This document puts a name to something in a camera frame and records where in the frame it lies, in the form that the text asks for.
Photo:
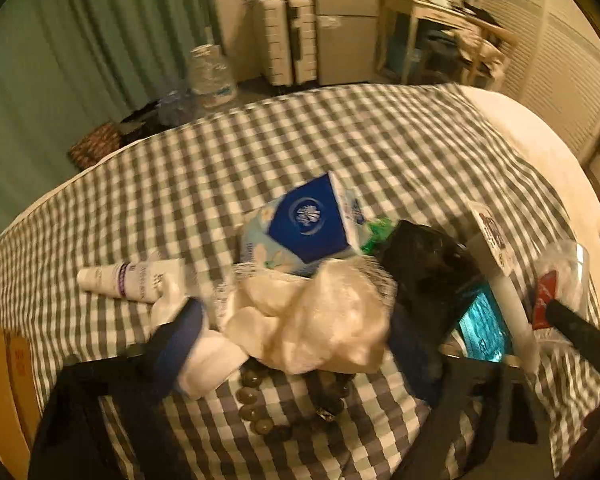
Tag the grey mini fridge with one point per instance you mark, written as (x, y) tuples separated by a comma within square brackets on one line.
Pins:
[(346, 25)]

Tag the wooden desk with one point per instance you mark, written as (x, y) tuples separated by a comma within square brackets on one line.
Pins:
[(442, 25)]

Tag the brown patterned bag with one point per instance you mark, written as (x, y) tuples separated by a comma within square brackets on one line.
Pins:
[(97, 145)]

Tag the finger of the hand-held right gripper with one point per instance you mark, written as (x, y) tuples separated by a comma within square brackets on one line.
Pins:
[(582, 327)]

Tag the large clear water bottle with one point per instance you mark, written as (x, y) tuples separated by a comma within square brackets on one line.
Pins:
[(209, 75)]

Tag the white mattress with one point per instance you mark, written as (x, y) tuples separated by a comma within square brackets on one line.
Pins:
[(545, 155)]

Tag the white cosmetic tube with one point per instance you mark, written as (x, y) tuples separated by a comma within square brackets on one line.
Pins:
[(117, 280)]

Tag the shiny teal packet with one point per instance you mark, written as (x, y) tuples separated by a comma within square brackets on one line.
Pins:
[(485, 330)]

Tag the blue tissue pack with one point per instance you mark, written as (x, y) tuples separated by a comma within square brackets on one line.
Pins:
[(307, 222)]

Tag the clear bag with red item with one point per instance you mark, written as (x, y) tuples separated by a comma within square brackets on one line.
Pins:
[(562, 277)]

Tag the green wrapper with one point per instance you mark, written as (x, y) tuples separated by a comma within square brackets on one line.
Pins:
[(377, 234)]

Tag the white folded cloth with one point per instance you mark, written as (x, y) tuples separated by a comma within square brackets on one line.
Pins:
[(205, 360)]

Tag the cream cloth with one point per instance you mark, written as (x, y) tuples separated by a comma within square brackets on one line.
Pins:
[(310, 320)]

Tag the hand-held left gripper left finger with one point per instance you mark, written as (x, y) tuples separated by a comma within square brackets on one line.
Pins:
[(179, 336)]

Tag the cardboard box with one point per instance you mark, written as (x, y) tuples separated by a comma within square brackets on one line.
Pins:
[(7, 375)]

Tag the white ribbed suitcase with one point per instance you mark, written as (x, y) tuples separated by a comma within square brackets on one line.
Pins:
[(287, 40)]

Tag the white louvred door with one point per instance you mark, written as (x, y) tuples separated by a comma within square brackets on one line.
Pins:
[(555, 55)]

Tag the green curtain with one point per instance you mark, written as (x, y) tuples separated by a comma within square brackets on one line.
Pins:
[(75, 55)]

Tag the black plastic bag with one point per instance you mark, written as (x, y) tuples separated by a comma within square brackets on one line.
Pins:
[(422, 270)]

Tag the white cylinder with sticker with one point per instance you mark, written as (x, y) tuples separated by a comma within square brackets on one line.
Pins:
[(502, 280)]

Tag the grey checked bed sheet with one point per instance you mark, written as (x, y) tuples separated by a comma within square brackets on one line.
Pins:
[(330, 145)]

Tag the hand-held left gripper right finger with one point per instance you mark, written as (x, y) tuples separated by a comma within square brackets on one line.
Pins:
[(414, 360)]

